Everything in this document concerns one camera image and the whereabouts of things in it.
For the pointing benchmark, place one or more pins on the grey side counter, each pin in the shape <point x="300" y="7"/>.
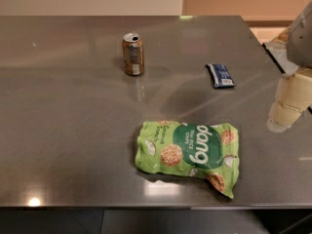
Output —
<point x="278" y="53"/>

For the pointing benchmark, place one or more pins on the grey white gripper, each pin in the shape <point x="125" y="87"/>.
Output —
<point x="300" y="41"/>

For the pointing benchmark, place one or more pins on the orange soda can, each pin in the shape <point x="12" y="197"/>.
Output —
<point x="133" y="55"/>

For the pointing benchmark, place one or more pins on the blue rxbar wrapper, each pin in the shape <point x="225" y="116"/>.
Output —
<point x="220" y="75"/>

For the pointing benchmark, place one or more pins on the green rice chip bag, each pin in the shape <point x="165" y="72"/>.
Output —
<point x="185" y="149"/>

